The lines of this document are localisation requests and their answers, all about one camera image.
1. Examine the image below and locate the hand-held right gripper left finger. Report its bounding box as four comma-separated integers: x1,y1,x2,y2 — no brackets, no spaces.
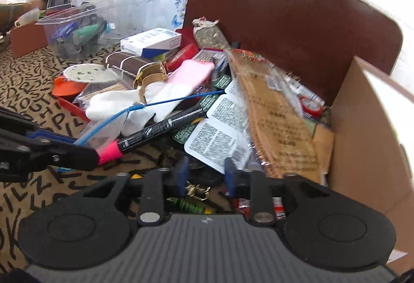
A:
82,156,190,226

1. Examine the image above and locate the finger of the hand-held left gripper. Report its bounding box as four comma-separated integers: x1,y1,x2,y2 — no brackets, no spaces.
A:
0,137,100,184
0,105,80,143

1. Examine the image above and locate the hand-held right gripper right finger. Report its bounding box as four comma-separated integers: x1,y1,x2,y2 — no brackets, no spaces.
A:
225,158,329,225

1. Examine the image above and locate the black marker pink cap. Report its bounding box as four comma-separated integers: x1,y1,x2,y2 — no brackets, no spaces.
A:
98,105,206,166

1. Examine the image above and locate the clear plastic storage bin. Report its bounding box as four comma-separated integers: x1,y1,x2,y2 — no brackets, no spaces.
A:
35,0,156,61

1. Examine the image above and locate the green striped pack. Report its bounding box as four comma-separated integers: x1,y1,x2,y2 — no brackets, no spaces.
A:
166,196,217,215

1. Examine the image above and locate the red tray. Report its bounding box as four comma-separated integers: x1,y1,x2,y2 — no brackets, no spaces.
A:
53,94,90,122

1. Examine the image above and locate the letter print table cloth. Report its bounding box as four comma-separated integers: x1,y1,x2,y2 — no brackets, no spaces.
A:
0,43,233,274

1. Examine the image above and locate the bag of cotton swabs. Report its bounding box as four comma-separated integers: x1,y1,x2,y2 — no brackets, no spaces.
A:
72,82,129,110

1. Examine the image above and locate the wrapped cork board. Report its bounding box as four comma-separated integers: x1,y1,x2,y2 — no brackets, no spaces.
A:
227,48,335,185

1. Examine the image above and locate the round speckled coaster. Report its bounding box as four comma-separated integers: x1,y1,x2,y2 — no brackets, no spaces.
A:
63,64,109,84

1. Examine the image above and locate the white pink sock pair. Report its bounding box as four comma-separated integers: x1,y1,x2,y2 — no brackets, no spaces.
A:
85,59,216,139

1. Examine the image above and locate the brown cardboard box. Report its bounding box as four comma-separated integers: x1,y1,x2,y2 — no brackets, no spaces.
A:
9,23,50,59

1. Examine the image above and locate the blue tube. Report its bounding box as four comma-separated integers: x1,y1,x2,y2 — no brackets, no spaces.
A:
53,22,77,42

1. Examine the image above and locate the red white small packet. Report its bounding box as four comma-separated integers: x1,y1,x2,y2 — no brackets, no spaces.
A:
298,96,325,118

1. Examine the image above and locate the brown striped glasses case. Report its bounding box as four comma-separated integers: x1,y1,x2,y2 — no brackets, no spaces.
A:
105,51,162,79

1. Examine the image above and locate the green bottle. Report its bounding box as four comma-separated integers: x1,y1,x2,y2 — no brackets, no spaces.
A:
73,24,99,43

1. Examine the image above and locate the olive brown cloth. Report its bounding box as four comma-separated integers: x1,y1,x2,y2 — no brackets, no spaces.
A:
0,2,46,32

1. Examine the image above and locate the white paper box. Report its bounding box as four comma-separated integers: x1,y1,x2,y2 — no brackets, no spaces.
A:
120,27,182,58

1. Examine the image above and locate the patterned seed pouch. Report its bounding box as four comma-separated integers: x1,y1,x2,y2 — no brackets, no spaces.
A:
192,16,231,50

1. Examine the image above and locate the dark brown board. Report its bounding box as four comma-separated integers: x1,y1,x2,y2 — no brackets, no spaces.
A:
180,0,404,106

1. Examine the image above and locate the gold strap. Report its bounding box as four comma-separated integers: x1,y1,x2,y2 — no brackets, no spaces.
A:
133,62,169,103

